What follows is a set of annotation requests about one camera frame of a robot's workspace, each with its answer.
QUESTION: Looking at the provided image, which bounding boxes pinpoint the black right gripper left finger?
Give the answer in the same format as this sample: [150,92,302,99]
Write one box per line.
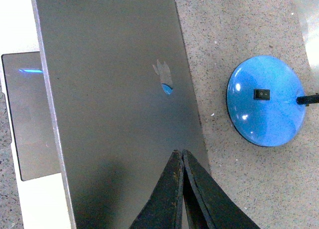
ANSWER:
[130,150,184,229]

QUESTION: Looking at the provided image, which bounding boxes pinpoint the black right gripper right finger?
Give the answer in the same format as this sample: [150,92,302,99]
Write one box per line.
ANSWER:
[182,150,259,229]

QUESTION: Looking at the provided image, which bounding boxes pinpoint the grey laptop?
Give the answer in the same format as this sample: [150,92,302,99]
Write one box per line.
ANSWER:
[0,0,208,229]

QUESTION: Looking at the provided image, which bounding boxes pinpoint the blue desk lamp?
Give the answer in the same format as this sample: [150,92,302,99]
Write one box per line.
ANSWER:
[226,55,319,147]

